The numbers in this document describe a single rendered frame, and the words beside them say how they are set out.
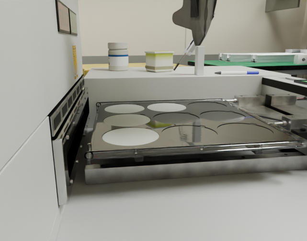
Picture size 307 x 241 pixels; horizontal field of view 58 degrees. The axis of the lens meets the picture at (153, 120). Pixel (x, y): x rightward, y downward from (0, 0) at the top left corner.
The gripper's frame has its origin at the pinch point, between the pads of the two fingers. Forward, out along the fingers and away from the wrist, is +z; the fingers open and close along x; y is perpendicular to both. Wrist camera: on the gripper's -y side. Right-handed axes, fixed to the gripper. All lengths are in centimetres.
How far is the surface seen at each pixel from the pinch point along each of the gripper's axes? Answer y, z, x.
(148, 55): 32.7, 6.6, -28.9
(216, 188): -8.7, 24.3, 8.3
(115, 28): 223, -5, -222
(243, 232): -16.1, 23.9, 17.2
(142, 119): 11.2, 17.1, 3.3
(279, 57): 44, 24, -302
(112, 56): 43.7, 7.3, -22.9
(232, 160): -8.8, 21.5, 1.9
